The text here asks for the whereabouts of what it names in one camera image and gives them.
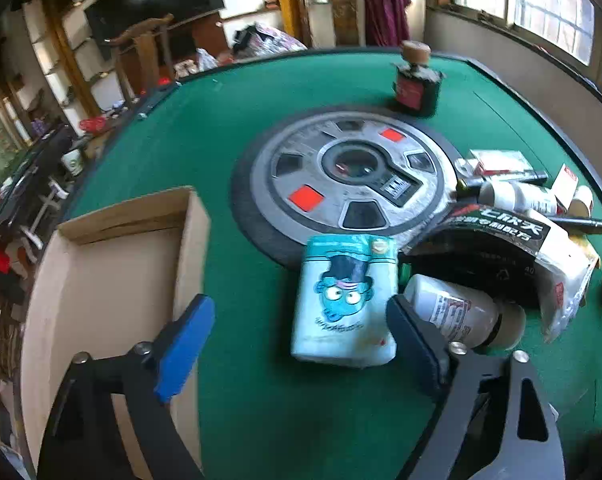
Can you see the black and white plastic bag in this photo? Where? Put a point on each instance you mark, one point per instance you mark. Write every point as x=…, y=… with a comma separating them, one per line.
x=491, y=260

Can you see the round grey table console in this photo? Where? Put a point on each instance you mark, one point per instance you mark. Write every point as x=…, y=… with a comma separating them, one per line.
x=331, y=170

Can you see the blue cartoon tissue pack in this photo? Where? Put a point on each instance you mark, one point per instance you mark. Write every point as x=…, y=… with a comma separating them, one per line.
x=341, y=300

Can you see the small white and red box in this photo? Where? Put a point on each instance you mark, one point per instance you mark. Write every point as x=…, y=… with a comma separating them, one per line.
x=565, y=185

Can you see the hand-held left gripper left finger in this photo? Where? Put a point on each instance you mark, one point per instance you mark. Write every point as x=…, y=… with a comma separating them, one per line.
x=186, y=347

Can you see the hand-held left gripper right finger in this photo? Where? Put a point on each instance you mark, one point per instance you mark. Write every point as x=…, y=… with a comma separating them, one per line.
x=415, y=347

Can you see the brown cardboard box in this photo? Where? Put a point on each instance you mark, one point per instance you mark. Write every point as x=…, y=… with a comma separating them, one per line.
x=106, y=285

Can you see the patterned cloth bag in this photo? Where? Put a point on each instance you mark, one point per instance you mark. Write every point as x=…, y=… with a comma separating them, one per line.
x=273, y=40

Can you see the yellow snack packet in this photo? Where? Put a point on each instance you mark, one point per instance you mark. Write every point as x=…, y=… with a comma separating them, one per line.
x=588, y=253

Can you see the purple cloth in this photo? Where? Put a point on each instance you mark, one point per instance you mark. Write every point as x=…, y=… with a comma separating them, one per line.
x=386, y=10

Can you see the long red and white box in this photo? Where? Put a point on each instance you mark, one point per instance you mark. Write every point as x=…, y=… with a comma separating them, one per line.
x=498, y=161

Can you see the carved wooden chair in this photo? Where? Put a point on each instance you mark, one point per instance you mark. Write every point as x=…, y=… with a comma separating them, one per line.
x=336, y=15

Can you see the white bucket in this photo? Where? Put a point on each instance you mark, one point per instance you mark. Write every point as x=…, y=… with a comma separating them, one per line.
x=73, y=162

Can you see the dark table with white legs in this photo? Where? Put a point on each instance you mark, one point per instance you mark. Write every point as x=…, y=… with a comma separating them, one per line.
x=41, y=165

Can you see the white medicine bottle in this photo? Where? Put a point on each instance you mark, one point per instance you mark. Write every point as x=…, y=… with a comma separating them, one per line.
x=456, y=310

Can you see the black marker pen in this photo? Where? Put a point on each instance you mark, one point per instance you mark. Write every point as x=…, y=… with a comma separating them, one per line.
x=506, y=180
x=578, y=224

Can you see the window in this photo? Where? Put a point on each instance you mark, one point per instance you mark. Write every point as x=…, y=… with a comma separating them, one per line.
x=541, y=0

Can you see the white bottle green label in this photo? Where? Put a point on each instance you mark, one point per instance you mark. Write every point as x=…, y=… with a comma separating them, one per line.
x=521, y=197

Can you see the dark ink bottle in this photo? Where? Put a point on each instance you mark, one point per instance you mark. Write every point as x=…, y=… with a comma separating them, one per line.
x=416, y=90

